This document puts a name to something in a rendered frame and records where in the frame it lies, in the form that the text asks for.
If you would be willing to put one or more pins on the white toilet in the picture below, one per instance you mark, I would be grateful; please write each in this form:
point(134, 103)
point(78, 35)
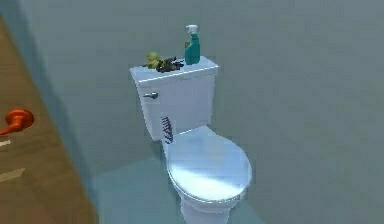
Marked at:
point(193, 100)

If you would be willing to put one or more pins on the teal spray bottle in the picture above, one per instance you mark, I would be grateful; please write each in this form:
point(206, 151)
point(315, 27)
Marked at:
point(192, 50)

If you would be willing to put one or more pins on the yellow green lumpy object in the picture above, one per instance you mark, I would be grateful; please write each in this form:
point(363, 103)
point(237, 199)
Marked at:
point(152, 60)

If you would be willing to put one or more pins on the orange plunger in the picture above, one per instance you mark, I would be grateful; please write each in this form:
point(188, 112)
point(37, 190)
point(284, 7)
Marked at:
point(18, 120)

